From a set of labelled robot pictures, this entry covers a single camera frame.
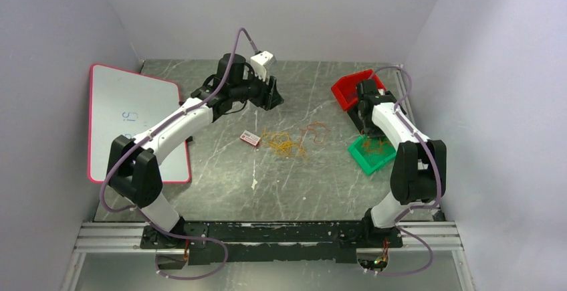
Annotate red plastic bin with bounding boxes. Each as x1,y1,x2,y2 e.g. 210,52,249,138
330,70,386,112

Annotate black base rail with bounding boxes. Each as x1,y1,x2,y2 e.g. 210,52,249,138
140,219,403,265

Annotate orange yellow cables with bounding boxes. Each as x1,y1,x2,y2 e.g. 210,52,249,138
259,129,309,161

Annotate dark red cable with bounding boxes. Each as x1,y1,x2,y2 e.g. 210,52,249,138
299,122,332,146

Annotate black plastic bin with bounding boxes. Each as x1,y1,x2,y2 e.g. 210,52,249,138
347,105,381,138

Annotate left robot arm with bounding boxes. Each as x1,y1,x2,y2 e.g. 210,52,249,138
101,51,284,248

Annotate green plastic bin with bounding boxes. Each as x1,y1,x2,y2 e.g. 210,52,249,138
348,135,396,175

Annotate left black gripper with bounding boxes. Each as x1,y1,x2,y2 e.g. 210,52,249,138
231,65,284,111

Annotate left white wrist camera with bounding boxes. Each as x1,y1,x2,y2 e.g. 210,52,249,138
249,51,277,84

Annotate bright orange cable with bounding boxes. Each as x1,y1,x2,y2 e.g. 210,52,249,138
360,137,395,157

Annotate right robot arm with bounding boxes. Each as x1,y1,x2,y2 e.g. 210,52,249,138
356,79,447,247

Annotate white board pink rim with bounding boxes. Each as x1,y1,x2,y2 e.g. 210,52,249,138
87,64,182,184

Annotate small red white box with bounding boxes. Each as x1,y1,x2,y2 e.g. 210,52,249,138
239,130,261,147

